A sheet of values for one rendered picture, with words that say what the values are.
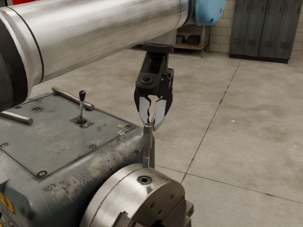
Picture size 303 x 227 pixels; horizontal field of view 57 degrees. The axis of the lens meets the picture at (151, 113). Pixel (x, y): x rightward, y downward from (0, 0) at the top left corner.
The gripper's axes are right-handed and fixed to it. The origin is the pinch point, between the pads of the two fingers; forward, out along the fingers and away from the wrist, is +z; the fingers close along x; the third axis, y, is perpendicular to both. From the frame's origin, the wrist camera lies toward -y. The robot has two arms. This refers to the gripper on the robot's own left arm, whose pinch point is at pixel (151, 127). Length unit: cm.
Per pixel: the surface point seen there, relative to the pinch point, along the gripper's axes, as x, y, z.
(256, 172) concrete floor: -71, 184, 117
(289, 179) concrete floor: -100, 180, 116
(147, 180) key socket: -0.8, -3.4, 13.5
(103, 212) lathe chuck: 7.5, -12.5, 18.2
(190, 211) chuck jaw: -12.8, 3.1, 25.7
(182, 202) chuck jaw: -10.2, 4.1, 24.0
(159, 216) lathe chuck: -4.9, -3.9, 23.7
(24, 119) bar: 45.8, 12.9, 10.3
